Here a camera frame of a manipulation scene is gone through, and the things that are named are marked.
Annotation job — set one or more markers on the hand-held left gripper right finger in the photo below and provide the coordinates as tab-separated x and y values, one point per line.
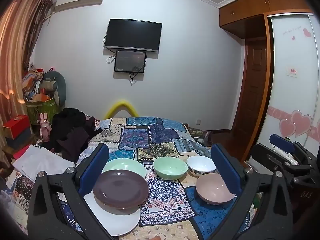
225	170

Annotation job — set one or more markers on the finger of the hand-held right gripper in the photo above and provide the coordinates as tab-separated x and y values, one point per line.
281	143
267	156

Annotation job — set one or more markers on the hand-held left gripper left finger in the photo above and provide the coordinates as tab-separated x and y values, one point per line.
93	170

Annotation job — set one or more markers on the pink bowl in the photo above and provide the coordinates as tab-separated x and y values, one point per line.
212	188

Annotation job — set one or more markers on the white bowl with black spots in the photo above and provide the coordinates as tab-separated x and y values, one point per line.
201	163

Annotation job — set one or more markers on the green plate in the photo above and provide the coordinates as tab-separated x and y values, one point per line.
125	165

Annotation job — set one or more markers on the purple plate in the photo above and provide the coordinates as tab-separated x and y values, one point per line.
120	188

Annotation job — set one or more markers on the green bowl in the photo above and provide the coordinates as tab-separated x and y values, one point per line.
170	166

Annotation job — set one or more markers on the white plate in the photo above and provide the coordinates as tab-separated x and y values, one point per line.
120	222

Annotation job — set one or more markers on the white stickered box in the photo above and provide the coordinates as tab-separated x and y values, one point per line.
287	157

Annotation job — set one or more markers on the black clothes pile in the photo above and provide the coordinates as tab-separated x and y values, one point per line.
70	130

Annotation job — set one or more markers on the white folded cloth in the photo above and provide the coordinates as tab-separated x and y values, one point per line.
37	160

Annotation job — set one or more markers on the white heart-print wardrobe door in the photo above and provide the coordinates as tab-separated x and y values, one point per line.
290	80

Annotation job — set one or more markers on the pink rabbit toy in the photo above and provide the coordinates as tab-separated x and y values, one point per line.
45	126

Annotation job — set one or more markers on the brown wooden door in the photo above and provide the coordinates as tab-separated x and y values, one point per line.
255	80

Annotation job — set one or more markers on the patchwork patterned tablecloth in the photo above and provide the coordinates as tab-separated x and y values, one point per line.
162	135

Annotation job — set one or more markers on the dark patterned bedsheet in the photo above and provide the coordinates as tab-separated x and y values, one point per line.
22	192

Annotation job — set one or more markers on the green box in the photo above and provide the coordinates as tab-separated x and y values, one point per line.
42	110

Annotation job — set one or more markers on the red box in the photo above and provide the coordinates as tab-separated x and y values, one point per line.
16	125

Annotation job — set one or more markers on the grey curved pillow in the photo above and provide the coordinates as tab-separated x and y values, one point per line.
61	85

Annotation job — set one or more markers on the pile of boxes and papers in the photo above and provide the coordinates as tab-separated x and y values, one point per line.
33	82

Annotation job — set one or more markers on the wooden overhead cabinet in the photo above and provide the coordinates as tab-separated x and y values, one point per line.
250	10

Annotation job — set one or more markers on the brown striped curtain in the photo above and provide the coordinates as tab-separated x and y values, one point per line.
15	42

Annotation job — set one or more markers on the small black wall monitor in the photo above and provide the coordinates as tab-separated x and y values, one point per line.
130	61

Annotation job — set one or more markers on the black wall television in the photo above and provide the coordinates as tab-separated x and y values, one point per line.
133	33

